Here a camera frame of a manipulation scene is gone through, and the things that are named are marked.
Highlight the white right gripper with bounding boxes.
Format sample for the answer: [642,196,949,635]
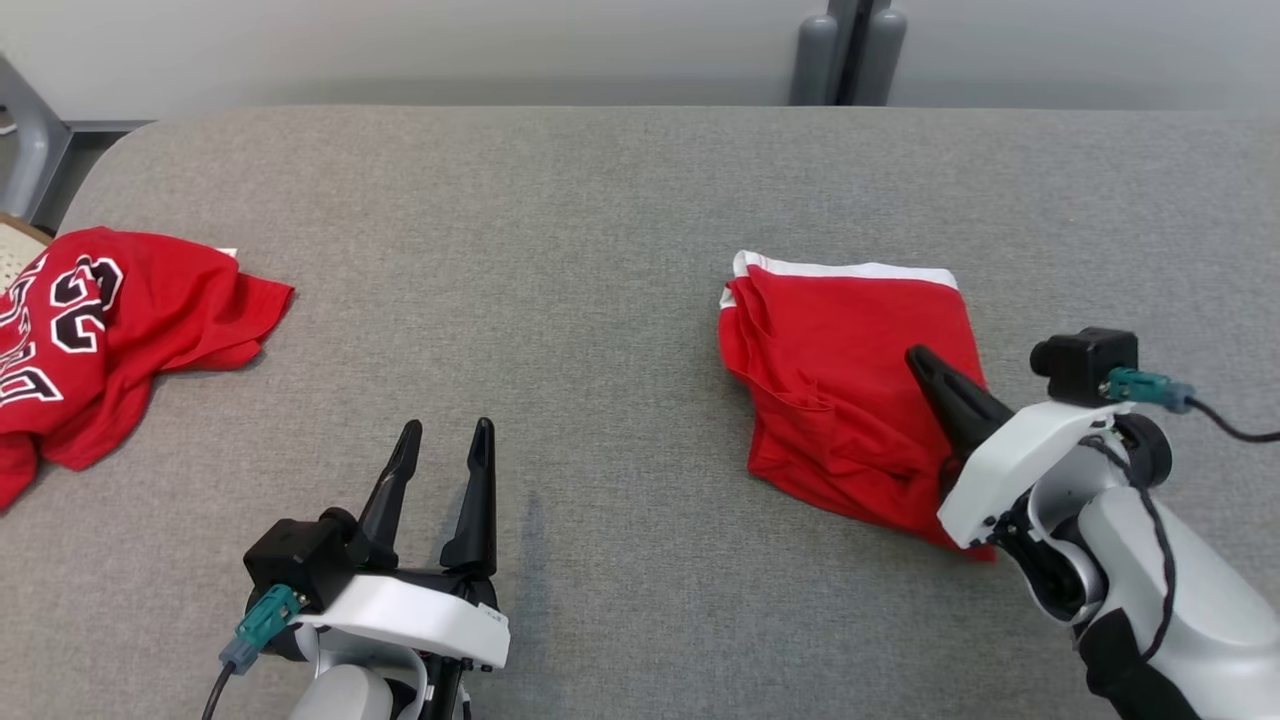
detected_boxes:
[905,346,1131,549]

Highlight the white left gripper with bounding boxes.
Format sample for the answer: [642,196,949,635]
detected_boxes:
[295,418,511,669]

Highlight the red shorts with white trim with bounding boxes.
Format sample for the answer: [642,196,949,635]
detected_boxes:
[718,250,1001,563]

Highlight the red jersey number 23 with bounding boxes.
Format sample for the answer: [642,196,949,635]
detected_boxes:
[0,226,296,511]

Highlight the black cable with teal plug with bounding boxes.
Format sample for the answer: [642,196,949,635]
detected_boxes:
[1105,367,1280,444]
[200,585,303,720]

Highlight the grey partition post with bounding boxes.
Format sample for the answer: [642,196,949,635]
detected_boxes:
[790,0,909,107]

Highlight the grey metal frame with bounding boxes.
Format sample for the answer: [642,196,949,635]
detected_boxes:
[0,55,76,231]

